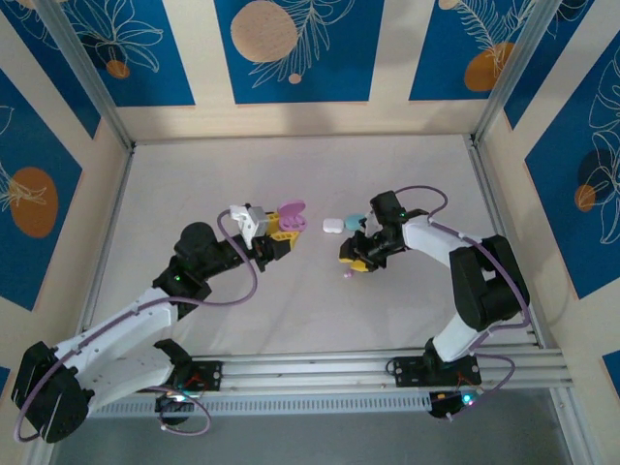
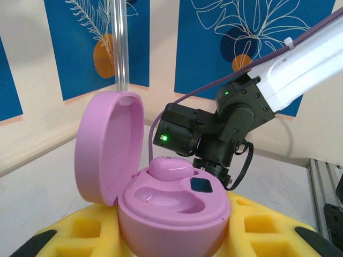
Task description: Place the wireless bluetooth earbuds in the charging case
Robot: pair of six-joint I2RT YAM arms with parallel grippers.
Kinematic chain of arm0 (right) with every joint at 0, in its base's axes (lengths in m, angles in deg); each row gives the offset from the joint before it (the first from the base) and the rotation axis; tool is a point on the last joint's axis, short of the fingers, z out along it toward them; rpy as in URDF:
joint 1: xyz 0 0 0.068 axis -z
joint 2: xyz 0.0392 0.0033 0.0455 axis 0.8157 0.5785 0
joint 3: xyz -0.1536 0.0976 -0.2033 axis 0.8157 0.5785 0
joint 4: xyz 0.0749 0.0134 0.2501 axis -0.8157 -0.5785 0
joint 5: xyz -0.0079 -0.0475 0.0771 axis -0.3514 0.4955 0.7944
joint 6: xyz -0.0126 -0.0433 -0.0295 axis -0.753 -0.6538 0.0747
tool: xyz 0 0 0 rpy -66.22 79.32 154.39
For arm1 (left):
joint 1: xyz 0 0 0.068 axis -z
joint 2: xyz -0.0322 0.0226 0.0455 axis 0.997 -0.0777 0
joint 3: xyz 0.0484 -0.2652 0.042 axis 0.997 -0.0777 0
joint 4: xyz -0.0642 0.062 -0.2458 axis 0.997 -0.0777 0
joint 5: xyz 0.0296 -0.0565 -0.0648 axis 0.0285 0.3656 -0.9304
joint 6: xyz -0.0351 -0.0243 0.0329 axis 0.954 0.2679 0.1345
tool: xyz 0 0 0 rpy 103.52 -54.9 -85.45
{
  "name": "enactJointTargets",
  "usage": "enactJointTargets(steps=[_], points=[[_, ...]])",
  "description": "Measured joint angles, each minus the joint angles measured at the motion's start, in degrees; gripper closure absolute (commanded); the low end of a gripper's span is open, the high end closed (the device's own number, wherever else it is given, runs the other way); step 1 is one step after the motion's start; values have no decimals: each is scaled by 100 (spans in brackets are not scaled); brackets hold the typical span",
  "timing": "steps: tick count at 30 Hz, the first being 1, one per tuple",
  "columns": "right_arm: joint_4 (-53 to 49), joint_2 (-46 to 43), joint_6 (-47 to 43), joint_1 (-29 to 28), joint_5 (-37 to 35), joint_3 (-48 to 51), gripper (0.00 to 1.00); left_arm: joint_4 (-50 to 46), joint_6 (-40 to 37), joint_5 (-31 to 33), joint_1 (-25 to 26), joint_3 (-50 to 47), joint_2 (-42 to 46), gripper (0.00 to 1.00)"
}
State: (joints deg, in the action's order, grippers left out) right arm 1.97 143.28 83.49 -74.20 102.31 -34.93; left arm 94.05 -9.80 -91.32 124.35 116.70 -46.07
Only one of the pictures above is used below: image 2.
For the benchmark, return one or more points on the aluminium corner post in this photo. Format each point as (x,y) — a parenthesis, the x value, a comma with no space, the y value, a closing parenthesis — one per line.
(120,45)

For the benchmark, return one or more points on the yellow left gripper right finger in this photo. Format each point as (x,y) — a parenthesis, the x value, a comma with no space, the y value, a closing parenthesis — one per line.
(268,233)

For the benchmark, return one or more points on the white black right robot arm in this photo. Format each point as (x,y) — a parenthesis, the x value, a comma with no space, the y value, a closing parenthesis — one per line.
(300,69)

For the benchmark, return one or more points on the aluminium mounting rail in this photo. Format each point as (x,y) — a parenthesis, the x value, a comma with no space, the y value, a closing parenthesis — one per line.
(320,182)

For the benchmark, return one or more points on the pink earbud charging case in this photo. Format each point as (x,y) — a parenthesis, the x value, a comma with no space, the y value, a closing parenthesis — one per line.
(166,227)

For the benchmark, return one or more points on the pink earbud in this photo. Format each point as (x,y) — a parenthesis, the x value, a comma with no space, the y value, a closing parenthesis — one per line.
(168,168)

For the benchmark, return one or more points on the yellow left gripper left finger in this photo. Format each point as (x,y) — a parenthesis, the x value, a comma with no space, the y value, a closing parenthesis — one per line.
(80,230)

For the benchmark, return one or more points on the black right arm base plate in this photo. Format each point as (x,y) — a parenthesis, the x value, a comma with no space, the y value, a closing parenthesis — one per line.
(335,222)

